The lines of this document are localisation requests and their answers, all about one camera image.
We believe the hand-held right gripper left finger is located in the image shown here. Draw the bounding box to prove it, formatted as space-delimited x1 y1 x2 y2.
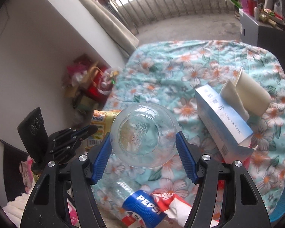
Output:
19 132 113 228

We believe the yellow noodle packet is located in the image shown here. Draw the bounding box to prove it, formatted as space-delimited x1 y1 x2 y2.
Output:
85 109 121 151

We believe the white fluffy blanket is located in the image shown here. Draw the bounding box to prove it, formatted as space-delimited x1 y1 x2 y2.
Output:
2 193 30 226

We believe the blue white medicine box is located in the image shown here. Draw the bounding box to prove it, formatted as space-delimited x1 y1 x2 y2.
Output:
195 84 256 161

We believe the crushed beige paper cup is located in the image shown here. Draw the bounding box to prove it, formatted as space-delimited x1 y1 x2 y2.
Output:
222 80 250 119

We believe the blue plastic basket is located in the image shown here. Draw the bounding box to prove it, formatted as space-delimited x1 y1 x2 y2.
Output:
269 191 285 225

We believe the grey cabinet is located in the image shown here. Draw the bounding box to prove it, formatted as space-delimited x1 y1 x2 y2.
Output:
239 8 285 53

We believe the blue label cola bottle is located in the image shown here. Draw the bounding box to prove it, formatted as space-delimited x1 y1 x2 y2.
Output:
113 182 168 228

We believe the red gift bag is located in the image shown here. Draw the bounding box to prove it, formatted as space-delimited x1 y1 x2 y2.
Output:
87 66 110 98

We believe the clear plastic bowl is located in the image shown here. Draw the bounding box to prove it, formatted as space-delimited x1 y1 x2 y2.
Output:
110 103 180 169

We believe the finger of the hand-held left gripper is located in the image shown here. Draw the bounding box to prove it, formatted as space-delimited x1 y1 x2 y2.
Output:
62 125 98 141
47 128 82 164

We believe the small white plastic bag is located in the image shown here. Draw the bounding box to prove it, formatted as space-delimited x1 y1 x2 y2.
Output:
273 0 284 15

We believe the dark cloth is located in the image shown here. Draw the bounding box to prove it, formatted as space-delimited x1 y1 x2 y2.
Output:
0 138 30 202

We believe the window railing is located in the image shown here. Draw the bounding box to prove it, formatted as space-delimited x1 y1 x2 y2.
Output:
109 0 238 32

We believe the pink tissue paper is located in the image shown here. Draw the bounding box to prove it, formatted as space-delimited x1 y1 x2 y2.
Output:
68 55 91 76

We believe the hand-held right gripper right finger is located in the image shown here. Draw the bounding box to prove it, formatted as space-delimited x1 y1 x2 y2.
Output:
175 131 272 228

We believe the red white paper bag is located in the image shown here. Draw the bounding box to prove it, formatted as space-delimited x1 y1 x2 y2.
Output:
120 180 226 228

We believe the floral turquoise blanket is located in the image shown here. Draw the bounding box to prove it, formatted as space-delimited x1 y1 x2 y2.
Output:
90 40 285 228

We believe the pink floral clothing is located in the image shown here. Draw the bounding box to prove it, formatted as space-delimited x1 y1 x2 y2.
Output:
19 159 41 195

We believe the red canister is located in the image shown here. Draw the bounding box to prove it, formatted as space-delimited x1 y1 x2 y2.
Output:
247 0 259 13

